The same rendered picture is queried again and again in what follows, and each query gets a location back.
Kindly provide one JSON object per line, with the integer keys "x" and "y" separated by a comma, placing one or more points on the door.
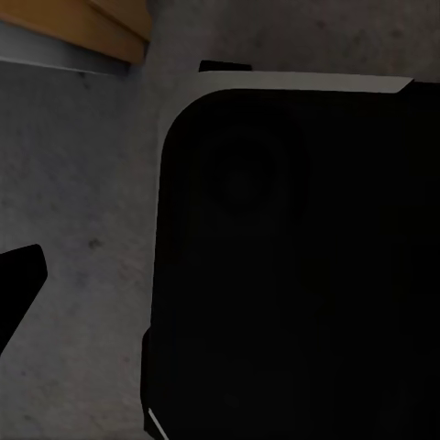
{"x": 117, "y": 28}

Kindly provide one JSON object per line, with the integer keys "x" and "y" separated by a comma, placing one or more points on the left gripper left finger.
{"x": 23, "y": 271}

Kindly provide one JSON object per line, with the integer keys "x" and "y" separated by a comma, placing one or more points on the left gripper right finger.
{"x": 426, "y": 273}

